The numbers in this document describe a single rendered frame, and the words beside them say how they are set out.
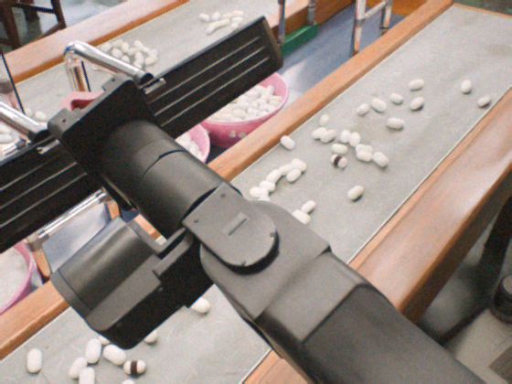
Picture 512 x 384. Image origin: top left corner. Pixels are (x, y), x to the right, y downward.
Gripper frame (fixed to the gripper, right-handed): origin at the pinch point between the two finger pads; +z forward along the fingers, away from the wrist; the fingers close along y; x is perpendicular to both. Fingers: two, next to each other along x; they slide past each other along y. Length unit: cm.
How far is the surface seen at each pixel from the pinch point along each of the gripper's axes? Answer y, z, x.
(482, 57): 82, 20, 93
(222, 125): 57, 40, 28
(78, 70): 15.6, 26.9, 6.6
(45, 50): 52, 98, 15
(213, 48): 17.1, 13.7, 21.0
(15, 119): 6.9, 13.9, -4.4
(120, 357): 40.9, 3.8, -16.6
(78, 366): 39.2, 6.6, -21.6
